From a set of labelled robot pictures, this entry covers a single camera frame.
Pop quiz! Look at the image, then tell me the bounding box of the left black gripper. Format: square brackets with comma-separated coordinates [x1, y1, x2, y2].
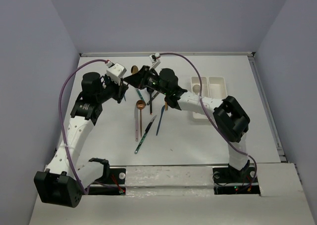
[97, 74, 128, 103]

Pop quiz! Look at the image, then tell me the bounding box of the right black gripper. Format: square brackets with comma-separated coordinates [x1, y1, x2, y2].
[123, 65, 168, 96]

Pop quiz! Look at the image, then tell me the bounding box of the gold spoon teal handle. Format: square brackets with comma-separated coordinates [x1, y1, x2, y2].
[131, 65, 139, 75]

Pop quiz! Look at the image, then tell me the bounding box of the black spoon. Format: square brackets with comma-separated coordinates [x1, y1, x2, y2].
[147, 88, 154, 115]

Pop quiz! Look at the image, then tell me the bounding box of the beige plastic spoon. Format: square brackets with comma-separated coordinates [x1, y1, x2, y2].
[192, 84, 201, 95]

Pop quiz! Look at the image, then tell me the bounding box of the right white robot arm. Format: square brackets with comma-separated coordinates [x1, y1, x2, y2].
[124, 66, 250, 181]

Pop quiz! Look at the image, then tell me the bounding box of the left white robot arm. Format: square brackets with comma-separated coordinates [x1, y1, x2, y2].
[34, 70, 128, 208]

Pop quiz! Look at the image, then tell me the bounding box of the copper spoon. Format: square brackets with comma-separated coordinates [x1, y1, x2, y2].
[136, 100, 146, 136]

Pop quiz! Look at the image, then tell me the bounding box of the white two-compartment container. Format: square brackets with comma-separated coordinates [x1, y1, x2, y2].
[190, 76, 228, 120]

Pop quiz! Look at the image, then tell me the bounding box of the silver spoon teal handle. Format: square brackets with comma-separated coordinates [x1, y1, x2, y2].
[136, 89, 144, 101]

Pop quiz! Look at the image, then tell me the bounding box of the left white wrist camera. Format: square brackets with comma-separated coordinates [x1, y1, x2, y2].
[106, 61, 126, 85]

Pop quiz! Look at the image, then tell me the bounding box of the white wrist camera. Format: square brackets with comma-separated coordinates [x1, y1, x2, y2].
[149, 53, 160, 69]
[106, 61, 126, 85]

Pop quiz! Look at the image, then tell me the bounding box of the silver knife dark handle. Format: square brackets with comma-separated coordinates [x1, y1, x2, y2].
[147, 92, 160, 105]

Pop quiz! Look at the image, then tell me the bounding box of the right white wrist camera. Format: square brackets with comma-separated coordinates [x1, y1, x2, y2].
[149, 53, 160, 69]

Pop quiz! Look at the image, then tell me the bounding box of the silver knife pink handle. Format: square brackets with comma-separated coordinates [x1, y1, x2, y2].
[134, 106, 141, 142]

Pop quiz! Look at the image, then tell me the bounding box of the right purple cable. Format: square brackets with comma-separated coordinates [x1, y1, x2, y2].
[158, 52, 258, 186]

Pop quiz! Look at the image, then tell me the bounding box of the purple cable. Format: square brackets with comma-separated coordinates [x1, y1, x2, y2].
[158, 52, 258, 186]
[58, 59, 111, 195]

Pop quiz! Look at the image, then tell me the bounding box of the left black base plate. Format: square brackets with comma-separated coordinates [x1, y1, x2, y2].
[88, 167, 126, 196]

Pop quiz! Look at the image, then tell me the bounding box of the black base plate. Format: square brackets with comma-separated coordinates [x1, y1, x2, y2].
[212, 167, 261, 195]
[88, 167, 126, 196]

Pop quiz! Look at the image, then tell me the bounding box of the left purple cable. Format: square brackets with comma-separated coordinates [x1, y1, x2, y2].
[58, 59, 111, 195]

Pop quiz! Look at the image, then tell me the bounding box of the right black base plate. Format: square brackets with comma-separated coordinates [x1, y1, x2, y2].
[212, 167, 261, 195]

